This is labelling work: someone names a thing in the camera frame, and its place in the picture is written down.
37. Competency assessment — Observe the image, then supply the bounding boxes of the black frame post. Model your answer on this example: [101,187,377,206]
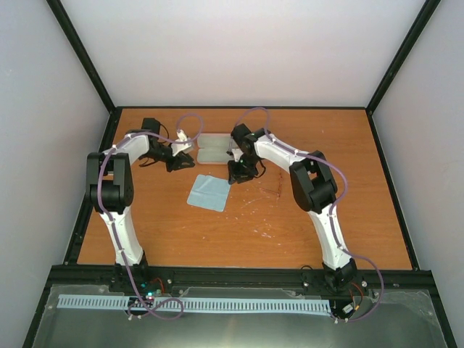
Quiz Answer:
[46,0,116,114]
[365,0,443,113]

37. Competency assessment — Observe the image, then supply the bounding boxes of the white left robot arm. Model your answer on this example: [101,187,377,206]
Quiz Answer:
[85,118,201,292]

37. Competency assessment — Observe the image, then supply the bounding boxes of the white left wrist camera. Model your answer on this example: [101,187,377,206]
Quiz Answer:
[170,129,194,157]

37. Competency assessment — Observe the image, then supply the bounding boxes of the light blue cable duct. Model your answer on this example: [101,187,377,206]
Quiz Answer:
[57,294,331,316]

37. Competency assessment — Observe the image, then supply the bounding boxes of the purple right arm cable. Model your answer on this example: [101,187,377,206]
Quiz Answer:
[237,106,385,323]

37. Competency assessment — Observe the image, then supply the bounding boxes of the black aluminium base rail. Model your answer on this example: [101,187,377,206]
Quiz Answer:
[46,265,438,299]

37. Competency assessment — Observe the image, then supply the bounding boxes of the clear acrylic cover sheet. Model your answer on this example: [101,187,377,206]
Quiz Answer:
[29,286,447,347]

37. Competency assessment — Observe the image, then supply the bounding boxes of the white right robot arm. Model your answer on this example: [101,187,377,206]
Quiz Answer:
[228,123,357,292]

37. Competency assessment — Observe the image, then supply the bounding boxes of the black frame post left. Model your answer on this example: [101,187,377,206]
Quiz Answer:
[46,0,116,114]

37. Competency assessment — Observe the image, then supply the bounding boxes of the pink glasses case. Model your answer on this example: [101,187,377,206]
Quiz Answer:
[196,133,233,165]

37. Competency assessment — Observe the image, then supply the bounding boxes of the thin brown frame glasses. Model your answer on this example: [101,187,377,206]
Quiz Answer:
[255,169,283,199]

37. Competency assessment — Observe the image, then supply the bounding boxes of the black frame post right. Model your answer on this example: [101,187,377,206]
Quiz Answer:
[365,0,443,113]

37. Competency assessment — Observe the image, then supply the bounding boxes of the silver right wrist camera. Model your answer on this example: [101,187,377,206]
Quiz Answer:
[226,148,244,162]

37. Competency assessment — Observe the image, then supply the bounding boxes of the light blue cleaning cloth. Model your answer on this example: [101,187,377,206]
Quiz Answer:
[187,175,231,212]

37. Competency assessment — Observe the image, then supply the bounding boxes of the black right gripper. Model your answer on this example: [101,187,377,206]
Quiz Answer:
[227,154,260,185]

